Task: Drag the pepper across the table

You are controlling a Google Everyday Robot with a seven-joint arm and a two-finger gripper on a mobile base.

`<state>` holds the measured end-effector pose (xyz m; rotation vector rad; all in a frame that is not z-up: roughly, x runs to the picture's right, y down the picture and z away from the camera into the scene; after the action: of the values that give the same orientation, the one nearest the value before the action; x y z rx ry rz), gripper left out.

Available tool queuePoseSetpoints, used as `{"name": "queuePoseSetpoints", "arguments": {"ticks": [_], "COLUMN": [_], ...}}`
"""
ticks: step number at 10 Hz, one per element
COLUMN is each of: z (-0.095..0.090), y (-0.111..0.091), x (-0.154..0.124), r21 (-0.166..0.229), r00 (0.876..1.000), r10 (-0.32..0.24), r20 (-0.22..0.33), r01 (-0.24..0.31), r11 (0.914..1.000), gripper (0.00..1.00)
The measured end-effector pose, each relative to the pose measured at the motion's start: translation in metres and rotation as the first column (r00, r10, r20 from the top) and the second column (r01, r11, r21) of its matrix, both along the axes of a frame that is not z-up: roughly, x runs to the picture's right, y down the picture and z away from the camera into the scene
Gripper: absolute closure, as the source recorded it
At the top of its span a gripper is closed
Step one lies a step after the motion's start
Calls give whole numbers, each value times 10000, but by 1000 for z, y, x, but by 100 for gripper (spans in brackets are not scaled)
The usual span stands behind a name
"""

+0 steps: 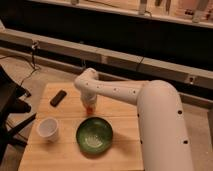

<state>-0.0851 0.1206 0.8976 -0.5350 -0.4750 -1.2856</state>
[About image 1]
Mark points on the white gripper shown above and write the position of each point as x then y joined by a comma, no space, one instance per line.
88,99

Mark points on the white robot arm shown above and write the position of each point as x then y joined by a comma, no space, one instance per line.
164,139

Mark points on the black rectangular block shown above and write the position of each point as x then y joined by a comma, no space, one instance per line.
58,98

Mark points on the green bowl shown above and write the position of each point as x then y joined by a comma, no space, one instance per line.
94,135

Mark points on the white cup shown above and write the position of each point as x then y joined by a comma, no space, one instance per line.
48,129

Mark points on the black chair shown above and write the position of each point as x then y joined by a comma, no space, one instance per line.
10,102

